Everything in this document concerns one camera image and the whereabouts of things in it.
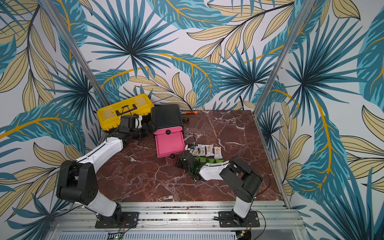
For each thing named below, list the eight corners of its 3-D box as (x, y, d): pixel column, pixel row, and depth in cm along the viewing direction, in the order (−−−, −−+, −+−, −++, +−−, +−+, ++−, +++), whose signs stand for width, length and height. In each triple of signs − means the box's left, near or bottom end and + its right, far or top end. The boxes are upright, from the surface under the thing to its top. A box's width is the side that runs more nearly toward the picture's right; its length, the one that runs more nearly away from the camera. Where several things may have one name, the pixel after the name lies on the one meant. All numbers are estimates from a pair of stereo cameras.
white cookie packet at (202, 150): (198, 156, 97) (198, 154, 96) (198, 145, 102) (198, 144, 101) (206, 156, 97) (206, 154, 96) (205, 145, 102) (206, 144, 101)
